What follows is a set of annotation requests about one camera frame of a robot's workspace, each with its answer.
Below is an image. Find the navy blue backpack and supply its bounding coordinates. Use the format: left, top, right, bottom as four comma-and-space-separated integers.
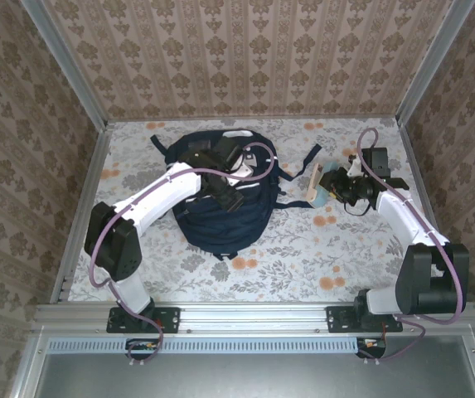
149, 129, 323, 263

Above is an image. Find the floral table cover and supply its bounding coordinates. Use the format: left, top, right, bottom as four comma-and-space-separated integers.
67, 118, 453, 303

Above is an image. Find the grey metal sheet panel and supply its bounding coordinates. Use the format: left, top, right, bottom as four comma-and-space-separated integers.
33, 335, 475, 398

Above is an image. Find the aluminium side rail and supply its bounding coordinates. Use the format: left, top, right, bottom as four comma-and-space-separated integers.
50, 122, 114, 303
398, 118, 462, 302

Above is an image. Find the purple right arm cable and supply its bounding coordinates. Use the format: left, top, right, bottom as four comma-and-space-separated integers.
356, 128, 469, 366

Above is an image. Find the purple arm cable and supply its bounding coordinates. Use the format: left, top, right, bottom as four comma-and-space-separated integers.
356, 128, 469, 366
90, 142, 278, 368

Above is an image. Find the aluminium corner post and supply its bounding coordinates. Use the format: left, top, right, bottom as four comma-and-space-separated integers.
20, 0, 109, 129
396, 0, 475, 125

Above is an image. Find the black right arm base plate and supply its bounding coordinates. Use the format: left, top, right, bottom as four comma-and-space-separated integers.
326, 305, 404, 334

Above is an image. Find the aluminium front rail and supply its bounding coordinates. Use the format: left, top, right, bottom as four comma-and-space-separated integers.
32, 301, 475, 332

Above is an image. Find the grey slotted cable duct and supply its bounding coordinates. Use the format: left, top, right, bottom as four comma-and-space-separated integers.
48, 336, 365, 354

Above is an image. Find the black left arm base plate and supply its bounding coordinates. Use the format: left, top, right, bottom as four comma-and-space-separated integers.
106, 305, 181, 335

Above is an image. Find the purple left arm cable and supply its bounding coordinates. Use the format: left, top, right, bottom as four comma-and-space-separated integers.
90, 142, 278, 368

